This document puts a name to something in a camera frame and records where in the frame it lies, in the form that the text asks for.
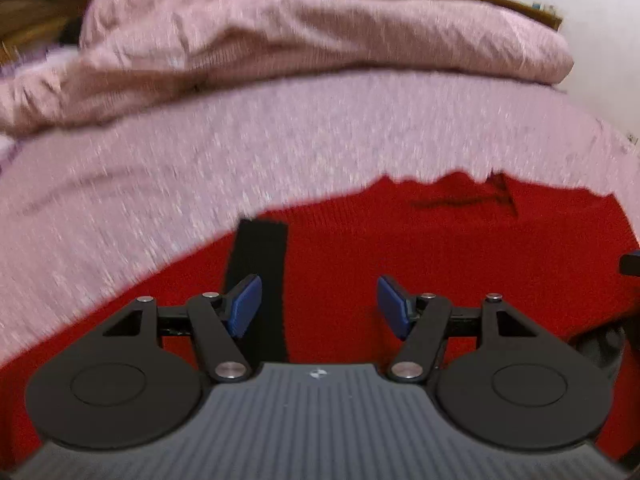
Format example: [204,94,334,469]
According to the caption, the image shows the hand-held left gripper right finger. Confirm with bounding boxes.
[376,275,568,384]

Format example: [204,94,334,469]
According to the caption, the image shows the pink floral bed sheet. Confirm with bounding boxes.
[0,71,640,367]

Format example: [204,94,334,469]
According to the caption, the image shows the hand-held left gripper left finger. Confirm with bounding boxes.
[102,274,264,385]

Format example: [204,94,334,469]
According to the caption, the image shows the pink floral duvet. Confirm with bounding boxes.
[0,0,576,137]

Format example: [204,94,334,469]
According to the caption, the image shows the dark grey cloth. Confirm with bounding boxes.
[569,324,627,386]

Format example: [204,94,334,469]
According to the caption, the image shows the red knitted sweater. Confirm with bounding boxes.
[0,170,640,467]

